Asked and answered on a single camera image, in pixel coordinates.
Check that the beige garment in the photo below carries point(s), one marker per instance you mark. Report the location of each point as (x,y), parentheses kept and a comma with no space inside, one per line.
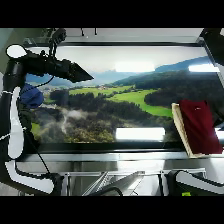
(181,128)

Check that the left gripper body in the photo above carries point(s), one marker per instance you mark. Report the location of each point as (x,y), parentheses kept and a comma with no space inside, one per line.
(61,69)

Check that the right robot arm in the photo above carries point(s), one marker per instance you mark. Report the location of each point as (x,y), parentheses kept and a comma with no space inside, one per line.
(200,181)

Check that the silver frame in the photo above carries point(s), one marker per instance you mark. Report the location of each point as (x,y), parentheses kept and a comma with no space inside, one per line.
(100,156)

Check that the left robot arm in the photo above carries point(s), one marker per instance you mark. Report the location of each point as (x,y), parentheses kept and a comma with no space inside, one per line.
(15,130)

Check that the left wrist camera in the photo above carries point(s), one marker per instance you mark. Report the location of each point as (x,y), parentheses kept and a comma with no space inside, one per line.
(57,36)

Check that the red T-shirt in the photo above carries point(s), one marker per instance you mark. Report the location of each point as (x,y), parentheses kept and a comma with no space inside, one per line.
(200,126)

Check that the blue garment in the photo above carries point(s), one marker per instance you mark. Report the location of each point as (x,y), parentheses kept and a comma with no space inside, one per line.
(31,96)

